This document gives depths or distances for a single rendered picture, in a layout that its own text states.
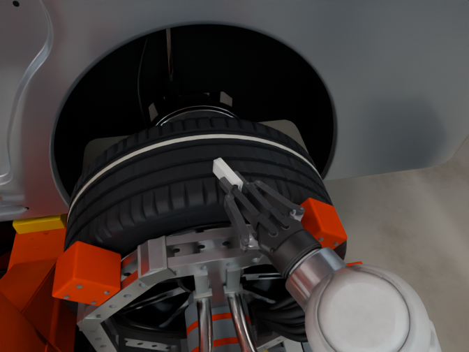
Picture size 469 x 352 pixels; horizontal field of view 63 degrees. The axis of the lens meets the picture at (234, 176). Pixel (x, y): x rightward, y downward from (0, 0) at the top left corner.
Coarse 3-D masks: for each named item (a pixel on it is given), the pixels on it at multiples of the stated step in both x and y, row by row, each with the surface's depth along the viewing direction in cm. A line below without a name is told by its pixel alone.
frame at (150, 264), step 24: (168, 240) 67; (192, 240) 67; (216, 240) 68; (144, 264) 65; (168, 264) 64; (192, 264) 64; (216, 264) 66; (240, 264) 67; (144, 288) 67; (96, 312) 71; (96, 336) 78; (120, 336) 92; (144, 336) 97
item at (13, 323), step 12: (0, 300) 72; (0, 312) 72; (12, 312) 76; (0, 324) 71; (12, 324) 76; (24, 324) 81; (0, 336) 71; (12, 336) 75; (24, 336) 81; (36, 336) 87; (0, 348) 70; (12, 348) 75; (24, 348) 80; (36, 348) 86; (48, 348) 91
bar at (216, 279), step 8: (216, 248) 70; (224, 248) 70; (208, 272) 68; (216, 272) 69; (224, 272) 69; (208, 280) 70; (216, 280) 71; (224, 280) 72; (216, 288) 74; (216, 296) 76; (216, 304) 79; (224, 304) 79
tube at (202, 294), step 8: (200, 280) 68; (200, 288) 70; (208, 288) 71; (200, 296) 71; (208, 296) 71; (200, 304) 71; (208, 304) 71; (200, 312) 70; (208, 312) 70; (200, 320) 69; (208, 320) 69; (200, 328) 68; (208, 328) 68; (200, 336) 67; (208, 336) 67; (200, 344) 66; (208, 344) 66
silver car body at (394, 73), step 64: (0, 0) 72; (64, 0) 71; (128, 0) 73; (192, 0) 76; (256, 0) 78; (320, 0) 80; (384, 0) 83; (448, 0) 86; (0, 64) 81; (64, 64) 80; (320, 64) 92; (384, 64) 96; (448, 64) 100; (0, 128) 92; (384, 128) 113; (448, 128) 118; (0, 192) 104
